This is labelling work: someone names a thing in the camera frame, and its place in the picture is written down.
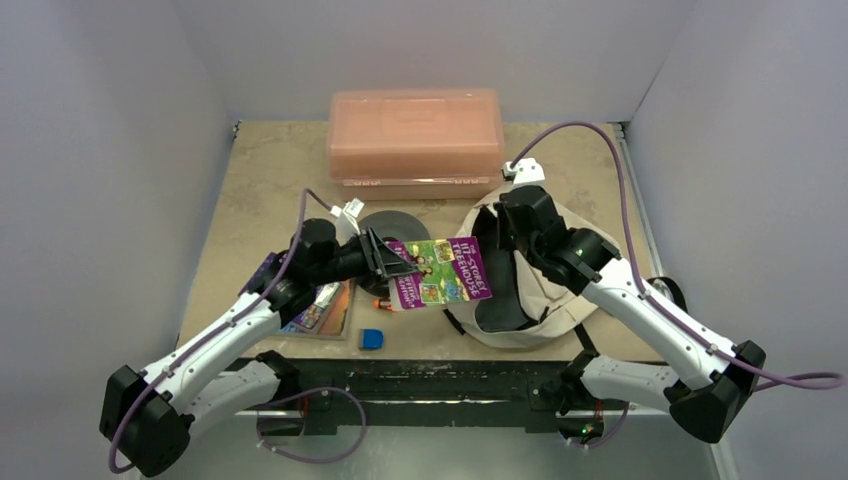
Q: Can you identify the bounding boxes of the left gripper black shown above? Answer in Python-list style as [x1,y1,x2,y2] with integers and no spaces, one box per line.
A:
[311,226,416,289]

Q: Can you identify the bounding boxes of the purple treehouse book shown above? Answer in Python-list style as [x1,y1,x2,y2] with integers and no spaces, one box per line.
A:
[388,237,493,311]

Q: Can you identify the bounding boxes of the orange cover book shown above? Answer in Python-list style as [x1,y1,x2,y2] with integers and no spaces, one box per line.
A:
[277,280,354,340]

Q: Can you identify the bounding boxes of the cream canvas backpack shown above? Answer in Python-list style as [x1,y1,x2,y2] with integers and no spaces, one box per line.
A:
[443,187,599,349]

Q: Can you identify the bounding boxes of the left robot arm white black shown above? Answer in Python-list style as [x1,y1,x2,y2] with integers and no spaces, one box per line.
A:
[99,219,417,477]

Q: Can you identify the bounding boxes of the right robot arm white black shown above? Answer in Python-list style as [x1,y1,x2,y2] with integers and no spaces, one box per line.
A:
[494,185,766,444]

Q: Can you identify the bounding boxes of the black filament spool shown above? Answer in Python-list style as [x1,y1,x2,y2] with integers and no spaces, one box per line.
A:
[356,210,435,298]

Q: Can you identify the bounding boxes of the small orange toy car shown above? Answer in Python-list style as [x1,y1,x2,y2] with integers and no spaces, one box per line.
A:
[374,298,395,312]

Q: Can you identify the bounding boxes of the blue eraser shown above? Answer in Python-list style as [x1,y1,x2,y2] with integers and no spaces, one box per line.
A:
[358,328,385,351]

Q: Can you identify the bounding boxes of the pink translucent storage box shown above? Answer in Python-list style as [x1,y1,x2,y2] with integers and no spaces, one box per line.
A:
[326,88,505,200]

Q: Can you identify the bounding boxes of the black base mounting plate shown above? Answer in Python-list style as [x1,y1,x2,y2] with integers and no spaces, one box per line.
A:
[218,357,664,446]

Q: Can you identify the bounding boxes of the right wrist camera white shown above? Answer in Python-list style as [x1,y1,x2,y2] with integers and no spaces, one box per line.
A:
[501,157,545,188]

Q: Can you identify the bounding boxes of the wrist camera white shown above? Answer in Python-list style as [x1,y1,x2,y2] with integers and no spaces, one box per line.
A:
[501,157,545,188]
[330,198,364,244]

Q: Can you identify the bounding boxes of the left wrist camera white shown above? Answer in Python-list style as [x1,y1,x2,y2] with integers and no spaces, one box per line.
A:
[330,198,364,244]

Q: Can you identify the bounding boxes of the aluminium rail right side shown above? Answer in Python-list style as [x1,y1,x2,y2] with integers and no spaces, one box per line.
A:
[611,122,688,312]

